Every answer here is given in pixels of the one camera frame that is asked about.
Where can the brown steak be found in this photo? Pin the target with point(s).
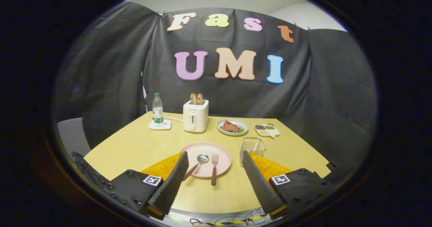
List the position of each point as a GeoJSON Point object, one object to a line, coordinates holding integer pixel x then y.
{"type": "Point", "coordinates": [230, 128]}

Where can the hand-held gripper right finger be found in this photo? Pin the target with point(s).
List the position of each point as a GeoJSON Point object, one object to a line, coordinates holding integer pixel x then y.
{"type": "Point", "coordinates": [260, 183]}

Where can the red tomato slice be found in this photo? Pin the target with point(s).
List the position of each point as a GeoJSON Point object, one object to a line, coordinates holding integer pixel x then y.
{"type": "Point", "coordinates": [233, 123]}

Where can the pale green plate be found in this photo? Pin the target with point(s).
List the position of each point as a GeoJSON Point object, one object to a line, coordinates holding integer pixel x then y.
{"type": "Point", "coordinates": [244, 129]}

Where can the pink round plate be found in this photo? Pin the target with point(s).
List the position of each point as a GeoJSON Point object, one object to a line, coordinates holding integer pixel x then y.
{"type": "Point", "coordinates": [222, 159]}

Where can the white toaster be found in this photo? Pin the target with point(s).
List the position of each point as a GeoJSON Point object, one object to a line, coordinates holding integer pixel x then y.
{"type": "Point", "coordinates": [199, 117]}

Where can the clear plastic water bottle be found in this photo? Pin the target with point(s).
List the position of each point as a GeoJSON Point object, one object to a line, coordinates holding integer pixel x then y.
{"type": "Point", "coordinates": [157, 108]}

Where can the toasted bread slice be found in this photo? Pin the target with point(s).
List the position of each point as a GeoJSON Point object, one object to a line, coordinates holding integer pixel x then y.
{"type": "Point", "coordinates": [193, 99]}
{"type": "Point", "coordinates": [199, 99]}

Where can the black backdrop cloth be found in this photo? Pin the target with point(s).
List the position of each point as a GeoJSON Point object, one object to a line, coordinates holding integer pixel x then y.
{"type": "Point", "coordinates": [118, 68]}

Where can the white square coaster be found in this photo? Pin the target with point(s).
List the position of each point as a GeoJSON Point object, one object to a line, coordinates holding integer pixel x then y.
{"type": "Point", "coordinates": [165, 125]}

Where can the grey mesh chair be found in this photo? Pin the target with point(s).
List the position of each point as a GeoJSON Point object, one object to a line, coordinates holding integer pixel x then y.
{"type": "Point", "coordinates": [72, 135]}

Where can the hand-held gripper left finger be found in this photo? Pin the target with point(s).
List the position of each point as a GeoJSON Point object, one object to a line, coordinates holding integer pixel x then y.
{"type": "Point", "coordinates": [170, 183]}

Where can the white divided condiment tray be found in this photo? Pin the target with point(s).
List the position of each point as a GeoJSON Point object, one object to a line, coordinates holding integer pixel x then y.
{"type": "Point", "coordinates": [266, 129]}

